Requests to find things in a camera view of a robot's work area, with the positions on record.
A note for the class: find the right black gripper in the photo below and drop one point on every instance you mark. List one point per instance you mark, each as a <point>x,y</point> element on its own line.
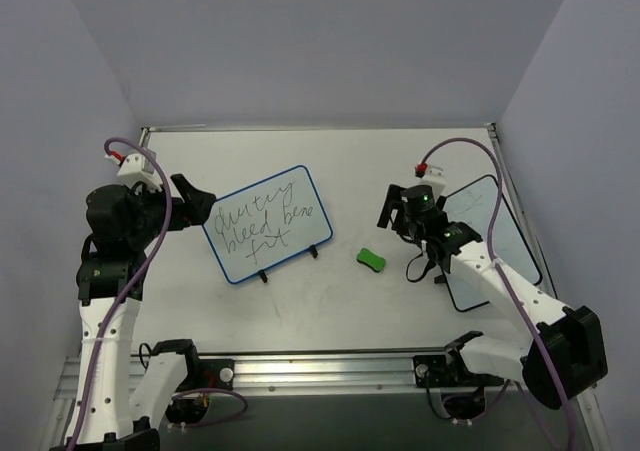
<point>396,216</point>

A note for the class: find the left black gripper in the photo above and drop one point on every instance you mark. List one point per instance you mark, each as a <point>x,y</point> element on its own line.
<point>176,212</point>

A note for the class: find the blue framed whiteboard with writing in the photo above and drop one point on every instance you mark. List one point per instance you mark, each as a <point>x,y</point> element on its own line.
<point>267,223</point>

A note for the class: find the green whiteboard eraser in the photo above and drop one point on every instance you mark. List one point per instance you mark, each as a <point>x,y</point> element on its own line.
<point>371,260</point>

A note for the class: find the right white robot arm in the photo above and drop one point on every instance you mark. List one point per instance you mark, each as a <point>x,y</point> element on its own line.
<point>557,353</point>

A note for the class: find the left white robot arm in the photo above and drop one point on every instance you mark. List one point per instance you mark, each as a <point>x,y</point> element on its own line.
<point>110,294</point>

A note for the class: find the black framed whiteboard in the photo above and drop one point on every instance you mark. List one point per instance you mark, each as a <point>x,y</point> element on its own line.
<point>474,205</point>

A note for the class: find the black whiteboard foot right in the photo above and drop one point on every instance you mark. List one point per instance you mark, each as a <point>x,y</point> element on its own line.
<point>313,251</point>

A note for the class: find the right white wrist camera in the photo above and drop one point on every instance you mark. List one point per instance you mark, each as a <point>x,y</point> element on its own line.
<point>432,176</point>

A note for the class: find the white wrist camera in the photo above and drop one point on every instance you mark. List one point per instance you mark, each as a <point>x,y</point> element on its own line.
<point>136,168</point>
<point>432,176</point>

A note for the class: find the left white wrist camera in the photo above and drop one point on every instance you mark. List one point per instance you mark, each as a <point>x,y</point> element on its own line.
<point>136,168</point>

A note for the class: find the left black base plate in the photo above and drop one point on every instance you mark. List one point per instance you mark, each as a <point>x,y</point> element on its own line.
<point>215,373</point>

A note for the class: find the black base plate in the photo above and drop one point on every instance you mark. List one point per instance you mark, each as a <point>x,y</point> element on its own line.
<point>215,373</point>
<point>435,371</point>

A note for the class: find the aluminium mounting rail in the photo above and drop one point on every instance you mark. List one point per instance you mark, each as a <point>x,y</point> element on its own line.
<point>256,375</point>

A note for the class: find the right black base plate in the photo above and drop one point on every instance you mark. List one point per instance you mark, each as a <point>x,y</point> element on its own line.
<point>435,371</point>

